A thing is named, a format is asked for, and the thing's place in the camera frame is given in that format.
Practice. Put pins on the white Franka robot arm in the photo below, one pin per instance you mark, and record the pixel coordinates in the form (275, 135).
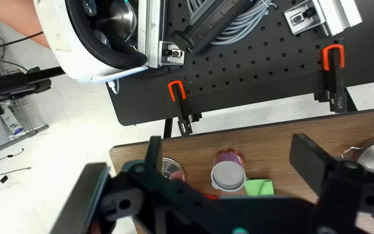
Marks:
(66, 47)

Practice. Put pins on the silver lid with knob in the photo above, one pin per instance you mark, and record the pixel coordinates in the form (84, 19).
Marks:
(172, 169)

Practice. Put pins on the black clamp with orange grip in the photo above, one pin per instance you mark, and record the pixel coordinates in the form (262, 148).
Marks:
(338, 86)
(184, 118)

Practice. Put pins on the black camera stand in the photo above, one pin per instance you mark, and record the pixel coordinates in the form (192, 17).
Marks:
(14, 84)

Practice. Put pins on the purple can with white lid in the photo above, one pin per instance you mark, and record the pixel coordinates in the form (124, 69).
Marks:
(228, 173)

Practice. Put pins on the black pegboard table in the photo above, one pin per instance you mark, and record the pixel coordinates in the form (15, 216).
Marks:
(257, 73)

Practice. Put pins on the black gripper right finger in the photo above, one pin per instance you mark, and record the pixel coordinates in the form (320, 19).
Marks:
(311, 160)

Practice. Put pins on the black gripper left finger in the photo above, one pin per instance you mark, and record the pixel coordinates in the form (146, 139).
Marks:
(84, 203)

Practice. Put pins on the silver aluminium extrusion bar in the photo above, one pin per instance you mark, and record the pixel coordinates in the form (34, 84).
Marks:
(150, 30)
(334, 13)

